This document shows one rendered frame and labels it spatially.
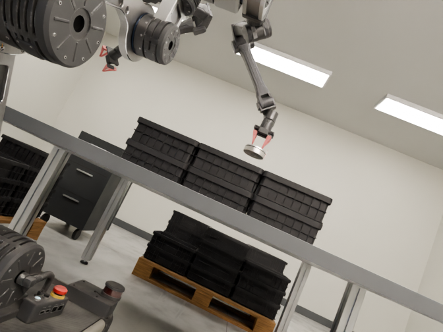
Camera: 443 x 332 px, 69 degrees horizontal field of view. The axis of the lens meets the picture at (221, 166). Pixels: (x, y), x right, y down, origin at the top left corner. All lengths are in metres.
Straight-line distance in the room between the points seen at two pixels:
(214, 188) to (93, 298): 0.59
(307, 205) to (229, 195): 0.32
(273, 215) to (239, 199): 0.15
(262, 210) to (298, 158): 3.76
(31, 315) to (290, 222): 0.90
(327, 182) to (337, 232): 0.75
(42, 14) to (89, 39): 0.12
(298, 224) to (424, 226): 4.33
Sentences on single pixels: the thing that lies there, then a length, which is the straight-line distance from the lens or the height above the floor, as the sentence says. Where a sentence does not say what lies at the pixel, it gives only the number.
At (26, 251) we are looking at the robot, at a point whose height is 0.40.
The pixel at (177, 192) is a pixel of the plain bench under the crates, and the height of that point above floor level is 0.68.
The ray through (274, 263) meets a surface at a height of 0.54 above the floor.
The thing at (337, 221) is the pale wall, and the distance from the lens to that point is 5.08.
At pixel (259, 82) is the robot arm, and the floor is 1.36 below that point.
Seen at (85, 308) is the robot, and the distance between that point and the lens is 1.17.
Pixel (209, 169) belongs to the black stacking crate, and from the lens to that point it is 1.34.
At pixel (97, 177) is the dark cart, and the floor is 0.58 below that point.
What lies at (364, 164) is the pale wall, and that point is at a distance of 5.33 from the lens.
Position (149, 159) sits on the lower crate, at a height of 0.78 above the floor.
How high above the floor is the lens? 0.65
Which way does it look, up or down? 10 degrees up
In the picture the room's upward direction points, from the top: 25 degrees clockwise
